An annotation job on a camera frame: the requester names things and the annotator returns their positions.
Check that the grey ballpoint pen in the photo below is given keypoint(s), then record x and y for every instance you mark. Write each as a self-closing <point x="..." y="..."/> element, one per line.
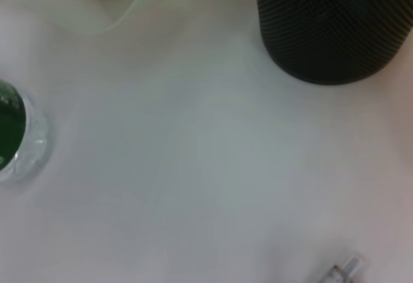
<point x="342" y="270"/>

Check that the green glass fruit plate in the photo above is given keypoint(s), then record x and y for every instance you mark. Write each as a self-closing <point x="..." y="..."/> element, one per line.
<point x="80" y="15"/>

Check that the black mesh pen holder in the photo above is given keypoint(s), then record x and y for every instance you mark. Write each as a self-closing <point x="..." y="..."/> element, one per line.
<point x="326" y="31"/>

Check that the clear green-label water bottle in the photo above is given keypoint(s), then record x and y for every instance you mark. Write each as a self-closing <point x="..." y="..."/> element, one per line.
<point x="13" y="128"/>

